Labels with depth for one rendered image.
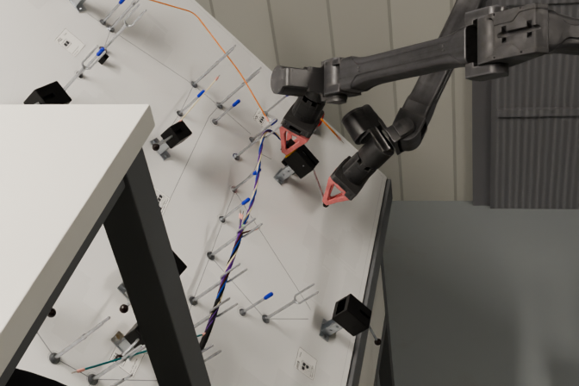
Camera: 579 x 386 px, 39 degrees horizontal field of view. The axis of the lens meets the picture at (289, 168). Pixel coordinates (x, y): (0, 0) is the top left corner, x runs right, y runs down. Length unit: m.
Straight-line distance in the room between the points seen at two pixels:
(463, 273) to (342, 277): 1.38
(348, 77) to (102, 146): 1.00
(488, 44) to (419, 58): 0.15
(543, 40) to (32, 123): 0.84
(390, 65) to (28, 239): 1.03
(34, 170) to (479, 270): 2.66
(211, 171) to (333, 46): 1.51
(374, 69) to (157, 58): 0.50
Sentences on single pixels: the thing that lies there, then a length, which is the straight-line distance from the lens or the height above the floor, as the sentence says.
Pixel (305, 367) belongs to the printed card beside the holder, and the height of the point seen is 0.95.
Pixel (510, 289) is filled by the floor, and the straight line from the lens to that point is 3.08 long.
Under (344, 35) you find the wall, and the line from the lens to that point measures 3.07.
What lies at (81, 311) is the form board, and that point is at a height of 1.28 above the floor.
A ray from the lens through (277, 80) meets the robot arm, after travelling 1.63.
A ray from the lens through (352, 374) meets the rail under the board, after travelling 1.68.
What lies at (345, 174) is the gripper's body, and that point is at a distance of 1.72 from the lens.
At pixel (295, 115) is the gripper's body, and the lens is 1.69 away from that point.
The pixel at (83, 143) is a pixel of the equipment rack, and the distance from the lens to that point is 0.60.
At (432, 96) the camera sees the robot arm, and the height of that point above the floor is 1.26.
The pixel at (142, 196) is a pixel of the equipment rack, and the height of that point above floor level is 1.79.
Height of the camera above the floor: 2.15
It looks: 35 degrees down
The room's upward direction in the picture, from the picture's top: 9 degrees counter-clockwise
